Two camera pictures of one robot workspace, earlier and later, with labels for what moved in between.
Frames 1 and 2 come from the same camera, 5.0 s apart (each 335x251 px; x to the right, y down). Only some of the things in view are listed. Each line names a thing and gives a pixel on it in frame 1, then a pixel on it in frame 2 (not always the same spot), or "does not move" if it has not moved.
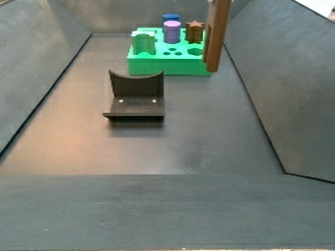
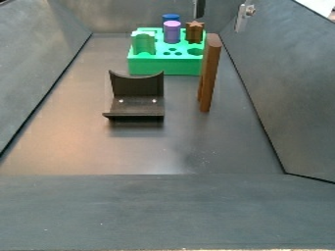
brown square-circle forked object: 219,11 → 208,72
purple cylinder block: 171,31 does not move
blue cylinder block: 170,17 does not move
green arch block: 143,43 does not move
